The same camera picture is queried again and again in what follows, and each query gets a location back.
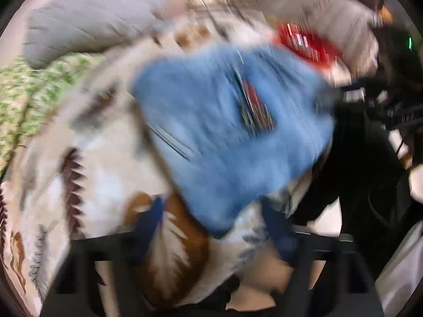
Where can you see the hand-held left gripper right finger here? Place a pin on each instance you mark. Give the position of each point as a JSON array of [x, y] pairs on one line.
[[279, 231]]

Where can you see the red glass dish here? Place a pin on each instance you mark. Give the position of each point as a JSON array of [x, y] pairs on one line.
[[307, 44]]

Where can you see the blue denim pants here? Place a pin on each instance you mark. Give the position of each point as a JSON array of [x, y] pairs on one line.
[[214, 132]]

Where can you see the green patterned cloth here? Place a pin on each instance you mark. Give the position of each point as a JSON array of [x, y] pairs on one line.
[[36, 95]]

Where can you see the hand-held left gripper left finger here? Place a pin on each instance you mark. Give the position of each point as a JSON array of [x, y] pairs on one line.
[[150, 225]]

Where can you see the leaf print blanket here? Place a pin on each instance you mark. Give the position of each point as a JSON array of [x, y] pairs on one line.
[[99, 178]]

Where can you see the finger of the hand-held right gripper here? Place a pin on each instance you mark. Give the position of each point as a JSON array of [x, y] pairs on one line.
[[330, 103]]

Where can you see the grey pillow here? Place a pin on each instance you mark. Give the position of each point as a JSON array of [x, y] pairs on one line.
[[89, 23]]

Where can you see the black clothing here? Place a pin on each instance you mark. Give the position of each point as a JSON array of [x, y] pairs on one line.
[[363, 171]]

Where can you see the striped beige bed sheet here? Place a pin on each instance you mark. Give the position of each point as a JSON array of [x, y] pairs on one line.
[[324, 10]]

